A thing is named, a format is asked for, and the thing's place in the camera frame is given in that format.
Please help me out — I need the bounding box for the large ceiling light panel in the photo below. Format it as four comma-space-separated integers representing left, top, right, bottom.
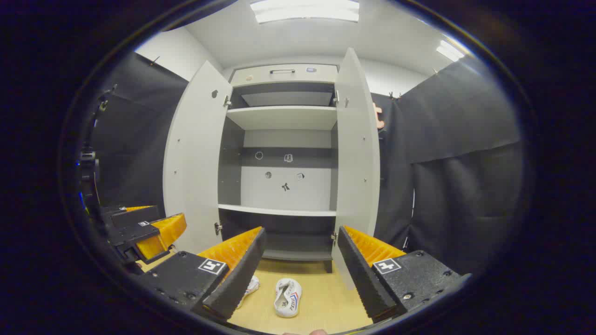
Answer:
250, 0, 360, 24

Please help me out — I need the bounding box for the grey shoe cabinet door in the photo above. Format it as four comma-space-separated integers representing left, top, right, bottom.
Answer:
163, 60, 232, 254
332, 47, 381, 291

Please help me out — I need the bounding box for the grey cabinet drawer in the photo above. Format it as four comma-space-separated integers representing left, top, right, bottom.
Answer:
230, 64, 338, 87

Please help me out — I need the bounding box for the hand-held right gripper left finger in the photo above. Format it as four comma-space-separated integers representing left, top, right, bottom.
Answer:
140, 227, 267, 322

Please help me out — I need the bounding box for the small ceiling light panel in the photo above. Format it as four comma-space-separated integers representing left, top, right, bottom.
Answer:
436, 40, 465, 62

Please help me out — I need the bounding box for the grey shoe cabinet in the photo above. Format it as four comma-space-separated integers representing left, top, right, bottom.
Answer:
218, 64, 339, 274

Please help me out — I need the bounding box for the white shoe yellow sole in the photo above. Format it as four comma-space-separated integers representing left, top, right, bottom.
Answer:
274, 278, 302, 318
235, 275, 260, 310

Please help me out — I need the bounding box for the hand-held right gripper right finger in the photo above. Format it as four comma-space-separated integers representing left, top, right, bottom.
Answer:
336, 225, 472, 322

